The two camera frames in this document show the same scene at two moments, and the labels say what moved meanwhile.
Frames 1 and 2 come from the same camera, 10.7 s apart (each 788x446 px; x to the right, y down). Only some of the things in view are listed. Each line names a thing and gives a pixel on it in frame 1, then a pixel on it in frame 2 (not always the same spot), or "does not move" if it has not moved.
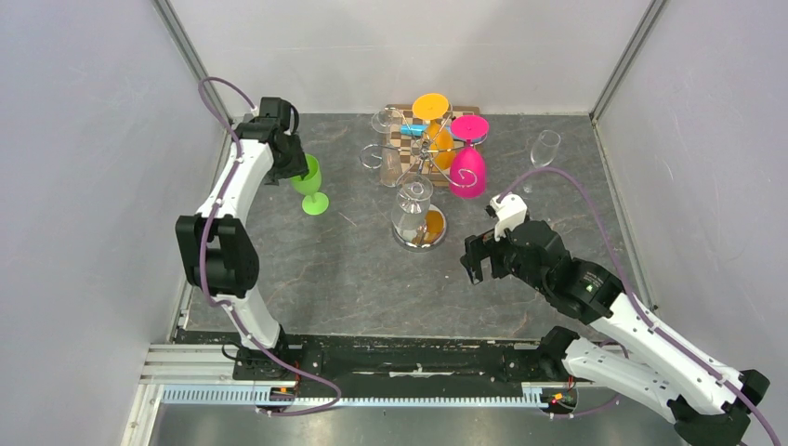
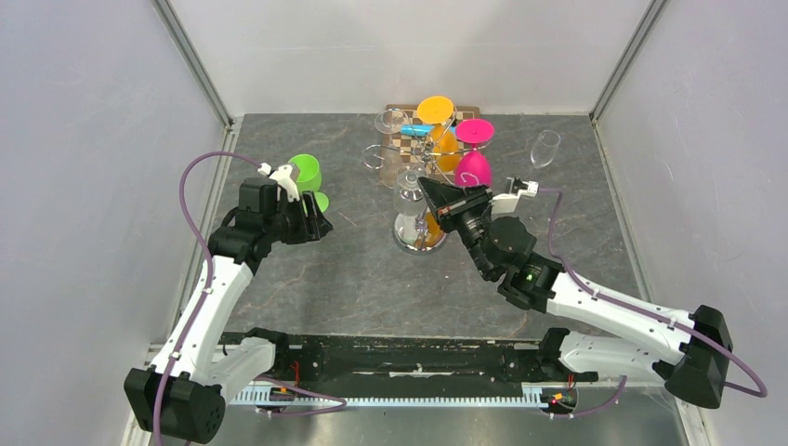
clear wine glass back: [387, 121] does not move
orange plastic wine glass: [431, 107] does not move
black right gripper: [479, 247] -> [441, 196]
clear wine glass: [545, 149] does not move
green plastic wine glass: [314, 203] does not move
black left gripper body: [292, 163] -> [296, 227]
